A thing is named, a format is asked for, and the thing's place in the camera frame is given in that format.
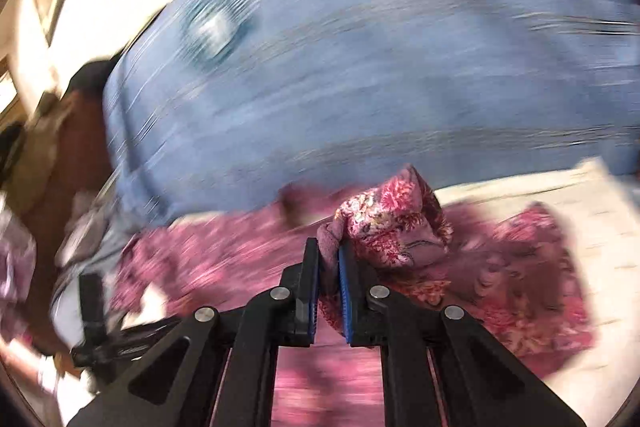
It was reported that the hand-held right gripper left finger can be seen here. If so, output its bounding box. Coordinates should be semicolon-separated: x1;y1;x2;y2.
67;237;321;427

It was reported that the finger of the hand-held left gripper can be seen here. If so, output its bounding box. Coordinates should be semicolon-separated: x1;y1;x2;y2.
79;273;106;348
70;319;176;370

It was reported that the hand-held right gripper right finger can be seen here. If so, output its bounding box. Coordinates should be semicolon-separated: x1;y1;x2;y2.
337;239;587;427

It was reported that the pink floral garment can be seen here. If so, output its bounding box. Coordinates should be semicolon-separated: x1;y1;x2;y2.
110;164;598;427

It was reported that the grey striped cloth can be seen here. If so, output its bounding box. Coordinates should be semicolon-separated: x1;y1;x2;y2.
52;187;143;313

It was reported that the blue plaid pillow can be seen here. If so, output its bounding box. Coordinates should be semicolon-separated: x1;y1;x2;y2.
102;0;640;228

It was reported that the cream leaf-print bedsheet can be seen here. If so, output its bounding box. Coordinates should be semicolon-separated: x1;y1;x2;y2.
435;157;640;413

